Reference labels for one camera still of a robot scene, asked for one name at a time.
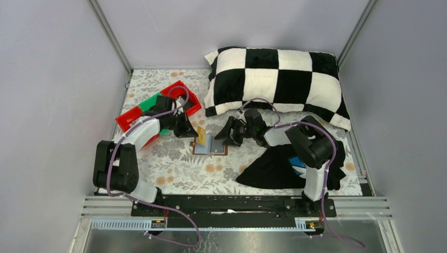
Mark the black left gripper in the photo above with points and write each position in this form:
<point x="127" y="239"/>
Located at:
<point x="186" y="128"/>

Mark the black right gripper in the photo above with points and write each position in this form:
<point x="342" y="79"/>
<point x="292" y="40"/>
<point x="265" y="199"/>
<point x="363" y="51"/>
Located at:
<point x="224" y="134"/>

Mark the gold credit card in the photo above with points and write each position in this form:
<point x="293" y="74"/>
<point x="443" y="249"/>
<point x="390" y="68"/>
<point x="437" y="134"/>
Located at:
<point x="202" y="136"/>

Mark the brown leather card holder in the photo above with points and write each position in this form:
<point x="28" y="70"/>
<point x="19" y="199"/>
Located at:
<point x="212" y="147"/>

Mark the green plastic bin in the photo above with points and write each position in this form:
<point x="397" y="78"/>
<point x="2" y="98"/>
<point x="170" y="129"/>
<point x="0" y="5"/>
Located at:
<point x="148" y="103"/>

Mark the black shirt blue white print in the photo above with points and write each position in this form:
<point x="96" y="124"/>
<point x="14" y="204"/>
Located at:
<point x="272" y="170"/>

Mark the red bin with cards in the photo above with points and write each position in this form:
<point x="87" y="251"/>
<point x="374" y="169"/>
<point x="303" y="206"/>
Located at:
<point x="127" y="118"/>

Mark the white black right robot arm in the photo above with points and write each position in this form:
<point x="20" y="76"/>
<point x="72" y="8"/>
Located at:
<point x="306" y="140"/>

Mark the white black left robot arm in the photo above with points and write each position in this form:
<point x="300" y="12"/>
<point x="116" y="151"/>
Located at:
<point x="116" y="165"/>

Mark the floral patterned table mat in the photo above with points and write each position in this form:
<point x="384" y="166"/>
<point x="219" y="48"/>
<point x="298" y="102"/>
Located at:
<point x="168" y="162"/>

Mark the black white checkered pillow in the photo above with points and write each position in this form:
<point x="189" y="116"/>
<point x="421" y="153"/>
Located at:
<point x="273" y="79"/>

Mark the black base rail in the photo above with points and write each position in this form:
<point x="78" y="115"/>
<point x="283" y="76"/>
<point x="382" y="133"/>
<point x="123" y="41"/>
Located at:
<point x="215" y="211"/>

